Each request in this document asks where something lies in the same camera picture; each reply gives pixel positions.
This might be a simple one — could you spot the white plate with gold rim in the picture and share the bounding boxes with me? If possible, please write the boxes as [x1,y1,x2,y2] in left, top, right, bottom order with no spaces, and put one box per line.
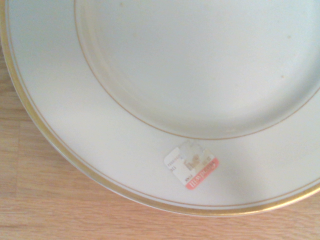
[0,0,320,217]

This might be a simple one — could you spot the torn price sticker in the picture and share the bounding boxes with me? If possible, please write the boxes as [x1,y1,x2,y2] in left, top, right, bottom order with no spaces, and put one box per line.
[163,140,220,191]

